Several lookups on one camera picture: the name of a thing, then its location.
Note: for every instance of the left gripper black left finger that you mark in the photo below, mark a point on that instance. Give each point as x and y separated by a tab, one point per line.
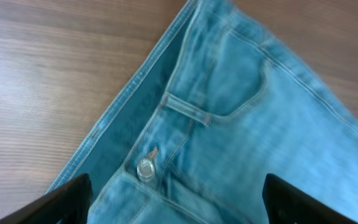
69	203

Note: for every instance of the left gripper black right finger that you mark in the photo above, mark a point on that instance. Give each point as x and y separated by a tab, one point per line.
285	204

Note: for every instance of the light blue denim jeans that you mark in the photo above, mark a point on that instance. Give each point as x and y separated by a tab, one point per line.
218	104

